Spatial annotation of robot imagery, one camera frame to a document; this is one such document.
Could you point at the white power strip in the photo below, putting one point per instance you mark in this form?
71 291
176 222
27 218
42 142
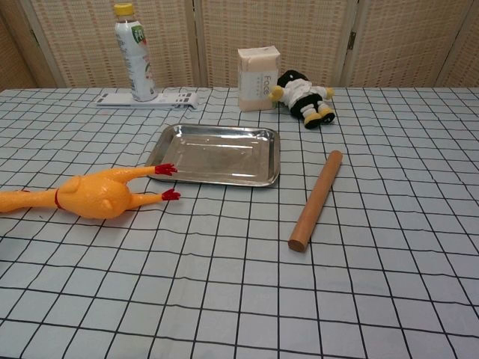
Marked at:
176 100

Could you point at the woven folding screen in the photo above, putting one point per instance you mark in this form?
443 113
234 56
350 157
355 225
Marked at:
262 37

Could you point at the yellow capped drink bottle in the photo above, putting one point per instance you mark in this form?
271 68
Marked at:
136 60

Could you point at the facial tissue pack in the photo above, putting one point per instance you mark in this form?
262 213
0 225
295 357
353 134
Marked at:
258 80

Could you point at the black white plush doll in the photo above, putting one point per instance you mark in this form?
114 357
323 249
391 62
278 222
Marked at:
303 98

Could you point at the orange rubber chicken toy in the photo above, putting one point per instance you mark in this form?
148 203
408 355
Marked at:
93 194

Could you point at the stainless steel rectangular tray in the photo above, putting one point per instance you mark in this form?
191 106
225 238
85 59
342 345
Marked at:
217 155

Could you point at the wooden rolling pin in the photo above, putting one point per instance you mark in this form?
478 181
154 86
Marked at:
316 202

